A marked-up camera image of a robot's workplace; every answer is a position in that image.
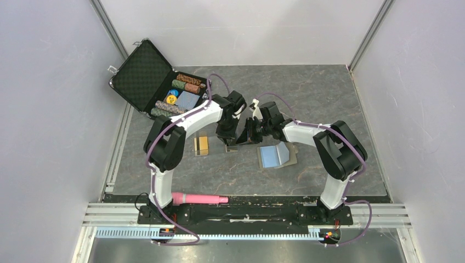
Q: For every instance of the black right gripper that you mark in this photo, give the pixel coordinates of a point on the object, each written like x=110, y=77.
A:
x=248, y=135

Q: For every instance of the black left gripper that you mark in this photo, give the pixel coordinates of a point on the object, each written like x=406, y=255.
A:
x=230, y=135

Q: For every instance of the gold credit card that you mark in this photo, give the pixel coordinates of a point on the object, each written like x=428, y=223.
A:
x=201, y=147

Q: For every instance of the beige card holder wallet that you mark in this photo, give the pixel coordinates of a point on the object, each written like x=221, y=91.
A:
x=277, y=156

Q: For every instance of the pink cylindrical marker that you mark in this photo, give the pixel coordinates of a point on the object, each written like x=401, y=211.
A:
x=184, y=198

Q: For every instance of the clear acrylic card tray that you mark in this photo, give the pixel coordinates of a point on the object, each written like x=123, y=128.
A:
x=215, y=145

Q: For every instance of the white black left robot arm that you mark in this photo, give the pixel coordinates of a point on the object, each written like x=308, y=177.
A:
x=165, y=143

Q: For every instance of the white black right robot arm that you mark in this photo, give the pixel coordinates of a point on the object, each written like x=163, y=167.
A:
x=342, y=154

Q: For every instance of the black poker chip case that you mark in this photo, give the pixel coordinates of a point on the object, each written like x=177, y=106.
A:
x=146, y=77

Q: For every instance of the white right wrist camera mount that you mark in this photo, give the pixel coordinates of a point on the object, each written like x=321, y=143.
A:
x=254, y=107

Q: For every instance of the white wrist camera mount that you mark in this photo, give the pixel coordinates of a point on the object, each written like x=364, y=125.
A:
x=254, y=107
x=237, y=114

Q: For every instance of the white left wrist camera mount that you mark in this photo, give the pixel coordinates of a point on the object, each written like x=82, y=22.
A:
x=237, y=114

